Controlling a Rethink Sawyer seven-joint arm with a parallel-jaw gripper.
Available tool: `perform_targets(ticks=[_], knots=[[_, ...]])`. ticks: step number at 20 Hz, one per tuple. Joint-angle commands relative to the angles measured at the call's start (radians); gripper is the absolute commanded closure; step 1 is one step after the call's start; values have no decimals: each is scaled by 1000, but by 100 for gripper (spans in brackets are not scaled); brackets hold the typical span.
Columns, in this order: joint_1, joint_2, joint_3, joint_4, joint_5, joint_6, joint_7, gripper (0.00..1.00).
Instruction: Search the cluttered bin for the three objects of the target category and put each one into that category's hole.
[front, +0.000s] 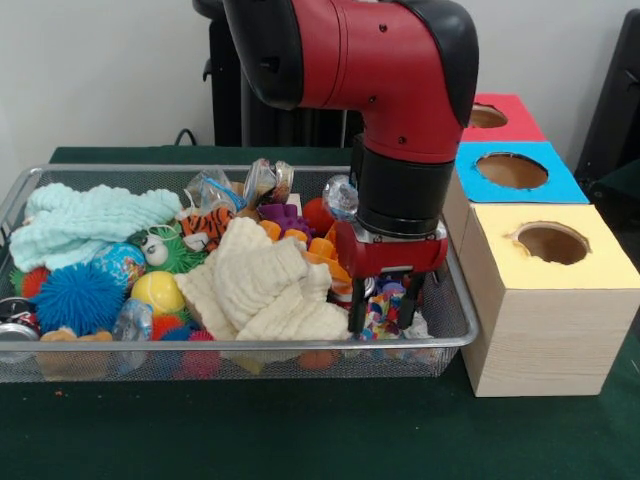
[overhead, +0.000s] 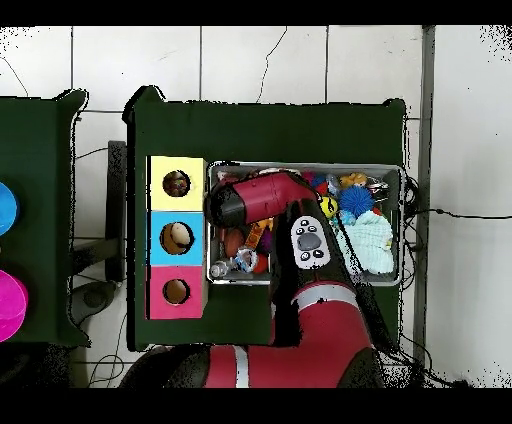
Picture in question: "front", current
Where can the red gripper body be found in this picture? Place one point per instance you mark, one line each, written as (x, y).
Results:
(390, 252)

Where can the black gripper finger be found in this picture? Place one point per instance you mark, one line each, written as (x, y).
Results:
(411, 300)
(358, 305)

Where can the colourful dotted cloth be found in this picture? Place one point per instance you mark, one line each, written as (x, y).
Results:
(382, 310)

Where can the cream muslin cloth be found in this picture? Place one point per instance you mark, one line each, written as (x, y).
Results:
(260, 280)

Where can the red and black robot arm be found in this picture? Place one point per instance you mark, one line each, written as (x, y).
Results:
(375, 75)

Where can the wooden box with three holes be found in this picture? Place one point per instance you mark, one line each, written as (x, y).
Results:
(550, 340)

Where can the orange toy building block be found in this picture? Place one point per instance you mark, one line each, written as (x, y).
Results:
(320, 250)

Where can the crumpled clear plastic packet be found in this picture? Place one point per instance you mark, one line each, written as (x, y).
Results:
(340, 200)

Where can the dark green tablecloth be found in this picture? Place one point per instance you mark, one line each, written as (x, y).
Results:
(300, 430)

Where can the tiger plush toy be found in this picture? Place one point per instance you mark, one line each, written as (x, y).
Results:
(207, 222)

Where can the yellow tennis ball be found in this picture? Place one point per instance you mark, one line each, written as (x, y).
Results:
(157, 295)

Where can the globe print ball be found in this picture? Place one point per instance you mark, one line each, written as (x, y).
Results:
(120, 265)

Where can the black chair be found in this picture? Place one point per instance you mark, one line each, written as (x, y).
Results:
(620, 100)

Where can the blue spiky rubber ball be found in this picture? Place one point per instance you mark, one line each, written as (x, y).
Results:
(77, 300)

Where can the mint green muslin cloth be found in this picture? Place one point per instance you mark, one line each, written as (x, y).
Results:
(85, 220)

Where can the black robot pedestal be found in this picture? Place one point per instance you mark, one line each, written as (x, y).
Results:
(225, 110)

